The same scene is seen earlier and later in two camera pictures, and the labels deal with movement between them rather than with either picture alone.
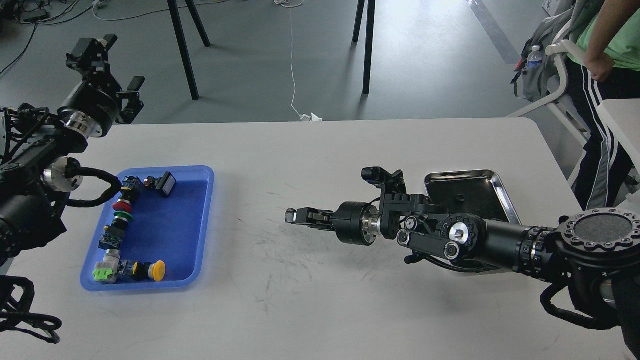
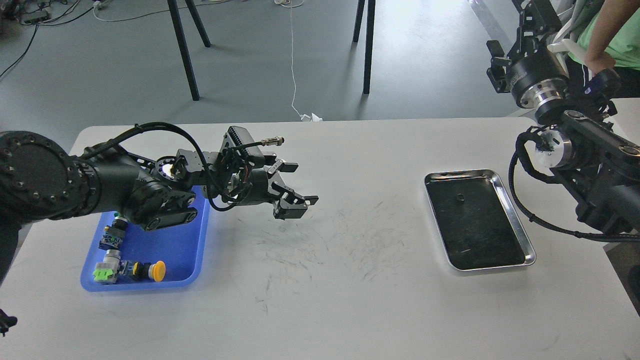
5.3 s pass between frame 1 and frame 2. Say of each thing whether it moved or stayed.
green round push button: stayed
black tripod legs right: stayed
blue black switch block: stayed
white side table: stayed
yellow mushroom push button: stayed
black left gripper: moved
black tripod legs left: stayed
